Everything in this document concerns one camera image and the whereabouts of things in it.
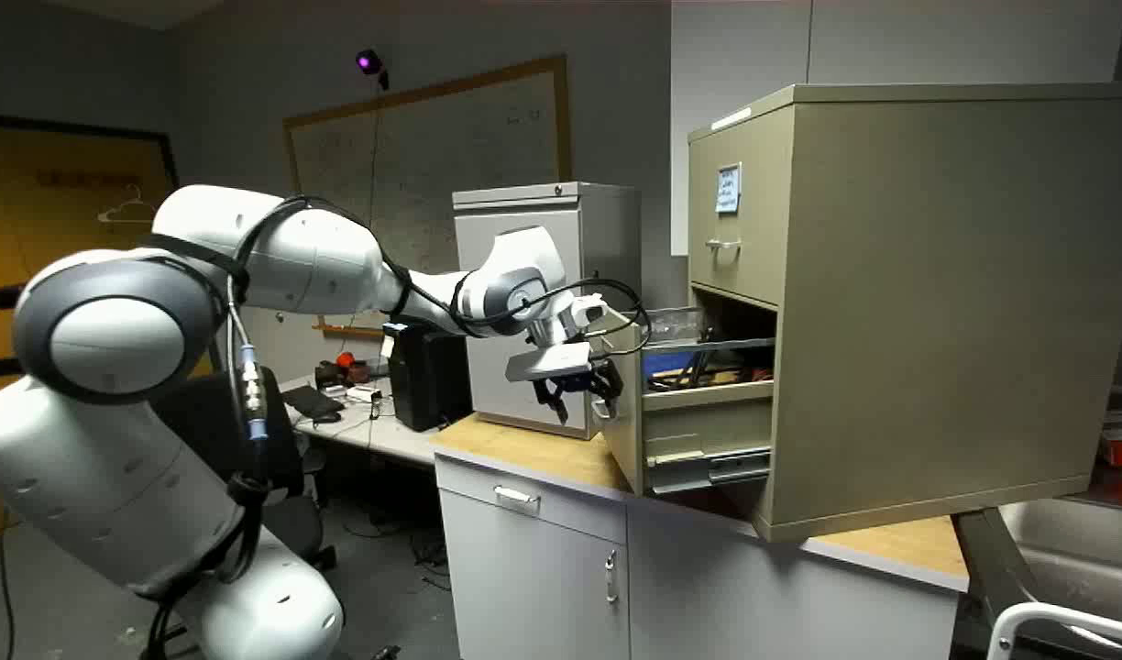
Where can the white base cabinet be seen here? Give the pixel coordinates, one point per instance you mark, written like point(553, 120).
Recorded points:
point(658, 574)

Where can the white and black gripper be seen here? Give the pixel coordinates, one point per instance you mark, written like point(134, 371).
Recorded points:
point(570, 346)

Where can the yellow door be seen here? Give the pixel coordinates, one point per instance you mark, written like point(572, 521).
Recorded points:
point(40, 243)

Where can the grey metal box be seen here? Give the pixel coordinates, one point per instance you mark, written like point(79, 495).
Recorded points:
point(548, 261)

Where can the black box on desk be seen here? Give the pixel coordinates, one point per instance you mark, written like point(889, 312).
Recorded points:
point(427, 371)

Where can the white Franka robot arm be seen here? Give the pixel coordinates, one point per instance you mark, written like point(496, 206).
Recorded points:
point(121, 353)

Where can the stainless steel sink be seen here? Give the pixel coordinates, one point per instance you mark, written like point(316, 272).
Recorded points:
point(1060, 571)

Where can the purple lit camera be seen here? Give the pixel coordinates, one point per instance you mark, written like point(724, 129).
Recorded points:
point(366, 63)

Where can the beige metal file cabinet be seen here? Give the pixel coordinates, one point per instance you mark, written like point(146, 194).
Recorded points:
point(939, 307)

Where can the white desk with clutter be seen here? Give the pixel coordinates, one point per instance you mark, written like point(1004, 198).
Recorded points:
point(354, 408)

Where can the beige top cabinet drawer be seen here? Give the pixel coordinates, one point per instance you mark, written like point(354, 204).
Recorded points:
point(743, 220)

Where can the wood framed whiteboard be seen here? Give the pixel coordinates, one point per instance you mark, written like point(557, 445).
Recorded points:
point(437, 166)

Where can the beige bottom cabinet drawer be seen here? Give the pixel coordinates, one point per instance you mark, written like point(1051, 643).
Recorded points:
point(695, 424)

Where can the beige cabinet drawer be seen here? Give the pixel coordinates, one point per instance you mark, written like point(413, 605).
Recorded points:
point(743, 220)
point(695, 424)

